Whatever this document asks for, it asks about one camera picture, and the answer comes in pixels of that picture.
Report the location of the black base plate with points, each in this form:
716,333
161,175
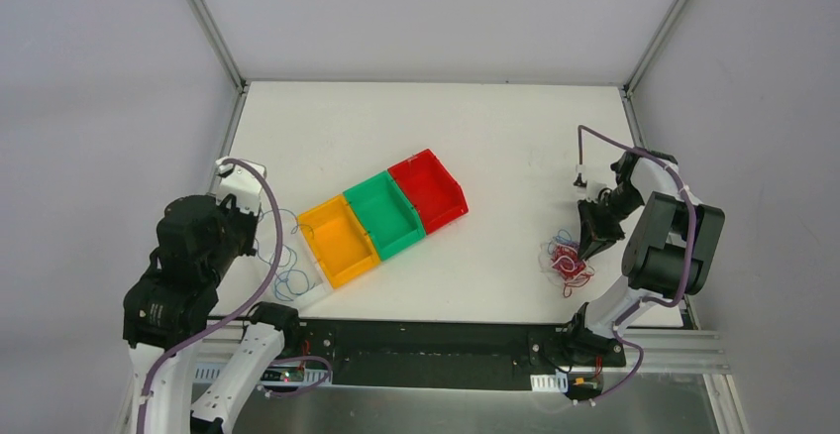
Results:
445,355

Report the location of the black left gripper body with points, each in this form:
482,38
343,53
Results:
243,231

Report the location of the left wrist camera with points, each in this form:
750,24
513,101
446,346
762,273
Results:
236,181

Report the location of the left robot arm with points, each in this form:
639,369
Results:
199,237

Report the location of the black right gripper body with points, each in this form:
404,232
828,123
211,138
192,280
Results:
596,214

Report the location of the yellow plastic bin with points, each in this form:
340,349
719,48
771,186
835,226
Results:
338,241

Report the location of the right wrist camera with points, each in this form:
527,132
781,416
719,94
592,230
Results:
590,188

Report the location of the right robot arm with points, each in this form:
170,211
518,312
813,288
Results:
671,238

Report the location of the clear plastic bin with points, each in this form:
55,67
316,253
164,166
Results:
298,280

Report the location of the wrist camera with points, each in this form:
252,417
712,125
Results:
236,181
590,188

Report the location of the red plastic bin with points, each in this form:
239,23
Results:
436,196

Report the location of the green plastic bin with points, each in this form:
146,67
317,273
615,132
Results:
387,215

